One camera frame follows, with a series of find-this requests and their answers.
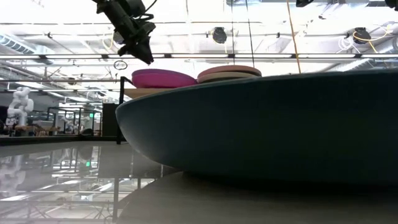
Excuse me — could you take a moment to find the peach plate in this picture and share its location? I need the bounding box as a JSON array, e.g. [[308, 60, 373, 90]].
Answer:
[[197, 65, 262, 79]]

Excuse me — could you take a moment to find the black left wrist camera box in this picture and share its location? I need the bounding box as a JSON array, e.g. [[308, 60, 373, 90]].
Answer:
[[123, 0, 147, 19]]

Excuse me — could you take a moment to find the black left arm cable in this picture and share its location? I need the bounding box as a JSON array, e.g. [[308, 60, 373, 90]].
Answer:
[[136, 0, 159, 21]]

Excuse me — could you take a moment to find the yellow hanging cord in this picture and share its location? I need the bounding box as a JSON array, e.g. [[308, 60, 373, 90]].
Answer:
[[285, 0, 303, 75]]

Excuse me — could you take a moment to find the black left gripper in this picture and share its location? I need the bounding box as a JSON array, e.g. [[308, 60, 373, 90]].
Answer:
[[102, 0, 157, 65]]

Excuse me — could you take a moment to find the ceiling air duct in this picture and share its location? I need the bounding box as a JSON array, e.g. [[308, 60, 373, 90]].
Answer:
[[0, 30, 56, 65]]

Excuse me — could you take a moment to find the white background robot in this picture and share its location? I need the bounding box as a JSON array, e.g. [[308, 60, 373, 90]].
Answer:
[[5, 86, 35, 127]]

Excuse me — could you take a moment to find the black ceiling cable reel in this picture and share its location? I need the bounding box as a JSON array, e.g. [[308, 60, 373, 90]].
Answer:
[[352, 27, 371, 45], [211, 26, 228, 45]]

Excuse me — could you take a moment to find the wooden background table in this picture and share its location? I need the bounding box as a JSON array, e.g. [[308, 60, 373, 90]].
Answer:
[[12, 124, 61, 137]]

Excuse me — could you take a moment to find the long ceiling light bar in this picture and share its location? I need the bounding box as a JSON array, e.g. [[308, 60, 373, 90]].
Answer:
[[0, 53, 398, 60]]

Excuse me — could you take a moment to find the magenta plate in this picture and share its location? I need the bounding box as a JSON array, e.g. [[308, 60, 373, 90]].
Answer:
[[131, 68, 199, 89]]

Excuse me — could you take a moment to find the black background frame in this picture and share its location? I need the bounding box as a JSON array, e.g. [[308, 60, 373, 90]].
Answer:
[[47, 106, 103, 136]]

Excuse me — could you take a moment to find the beige plate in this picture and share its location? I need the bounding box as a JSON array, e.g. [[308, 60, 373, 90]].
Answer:
[[197, 72, 258, 85]]

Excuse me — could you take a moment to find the thin black hanging rod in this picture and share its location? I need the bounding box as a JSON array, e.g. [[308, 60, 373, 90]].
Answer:
[[245, 0, 257, 70]]

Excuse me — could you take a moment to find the large teal plate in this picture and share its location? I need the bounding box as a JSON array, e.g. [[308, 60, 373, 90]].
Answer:
[[115, 68, 398, 184]]

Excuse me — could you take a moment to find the white ceiling cable bundle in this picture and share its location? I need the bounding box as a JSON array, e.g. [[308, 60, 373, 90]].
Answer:
[[338, 35, 356, 54]]

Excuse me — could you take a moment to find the black background cabinet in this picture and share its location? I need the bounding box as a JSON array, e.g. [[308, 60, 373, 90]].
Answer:
[[101, 103, 119, 138]]

